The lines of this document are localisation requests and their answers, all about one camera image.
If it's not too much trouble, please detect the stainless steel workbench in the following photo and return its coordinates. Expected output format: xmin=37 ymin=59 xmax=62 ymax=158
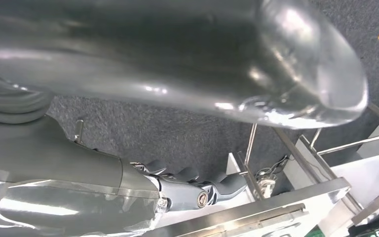
xmin=74 ymin=119 xmax=363 ymax=237

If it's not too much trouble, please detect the white support block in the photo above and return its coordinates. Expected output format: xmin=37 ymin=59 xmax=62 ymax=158
xmin=282 ymin=137 xmax=332 ymax=191

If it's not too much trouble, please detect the white cabinet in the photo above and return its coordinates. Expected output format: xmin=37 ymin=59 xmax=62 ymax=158
xmin=332 ymin=121 xmax=379 ymax=210

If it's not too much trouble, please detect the tangled cable bundle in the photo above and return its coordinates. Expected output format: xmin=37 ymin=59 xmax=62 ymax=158
xmin=254 ymin=155 xmax=291 ymax=199

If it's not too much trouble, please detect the steel frame table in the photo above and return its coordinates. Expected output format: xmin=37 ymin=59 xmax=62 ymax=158
xmin=310 ymin=101 xmax=379 ymax=226

